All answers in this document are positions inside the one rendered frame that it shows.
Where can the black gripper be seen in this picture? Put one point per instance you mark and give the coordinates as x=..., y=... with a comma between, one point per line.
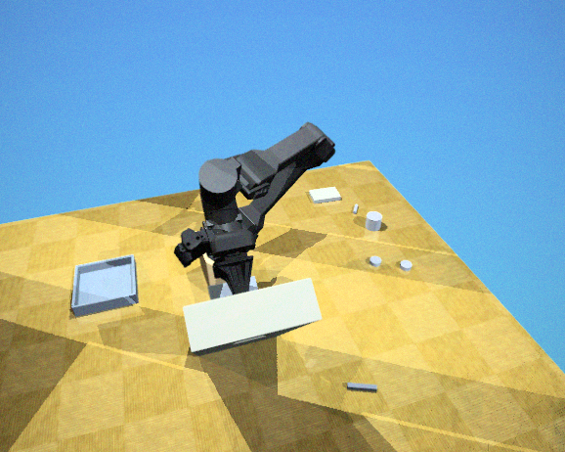
x=230, y=244

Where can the grey rectangular bar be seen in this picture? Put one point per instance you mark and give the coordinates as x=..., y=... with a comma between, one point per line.
x=370, y=387

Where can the white flat rectangular block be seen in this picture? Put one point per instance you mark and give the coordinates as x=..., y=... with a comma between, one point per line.
x=324, y=195

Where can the light blue square tray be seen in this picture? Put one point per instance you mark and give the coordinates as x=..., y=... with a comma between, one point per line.
x=105, y=284

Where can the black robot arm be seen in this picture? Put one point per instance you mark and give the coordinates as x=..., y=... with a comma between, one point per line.
x=263, y=176

